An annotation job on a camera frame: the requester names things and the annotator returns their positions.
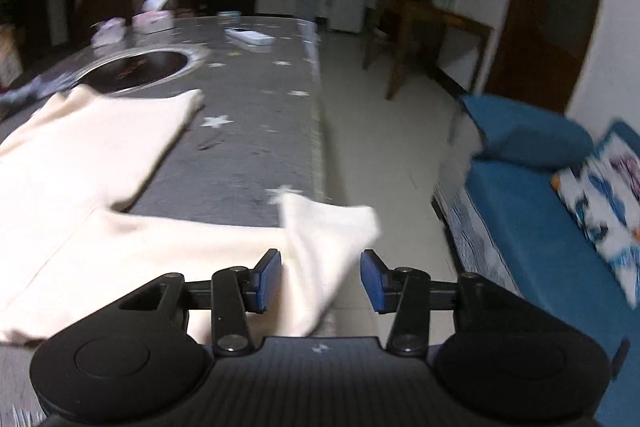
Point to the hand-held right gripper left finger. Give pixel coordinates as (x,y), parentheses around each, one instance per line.
(267,282)

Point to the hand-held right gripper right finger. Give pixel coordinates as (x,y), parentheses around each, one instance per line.
(372,282)

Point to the cream sweatshirt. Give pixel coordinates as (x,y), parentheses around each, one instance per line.
(75,147)

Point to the blue sofa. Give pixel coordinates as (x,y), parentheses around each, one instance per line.
(530,227)

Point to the white remote control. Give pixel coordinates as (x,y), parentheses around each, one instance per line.
(250,39)

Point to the patterned throw pillow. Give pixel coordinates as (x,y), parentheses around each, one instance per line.
(605,202)

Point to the round built-in induction cooker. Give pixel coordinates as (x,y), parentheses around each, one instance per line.
(145,67)

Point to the wooden desk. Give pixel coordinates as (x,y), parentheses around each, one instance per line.
(440,19)

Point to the pink-white tissue box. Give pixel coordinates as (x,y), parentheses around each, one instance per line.
(152,21)

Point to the white soft tissue pack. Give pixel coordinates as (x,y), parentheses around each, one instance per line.
(110,31)

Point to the blue-grey knit work glove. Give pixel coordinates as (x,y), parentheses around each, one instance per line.
(30,91)

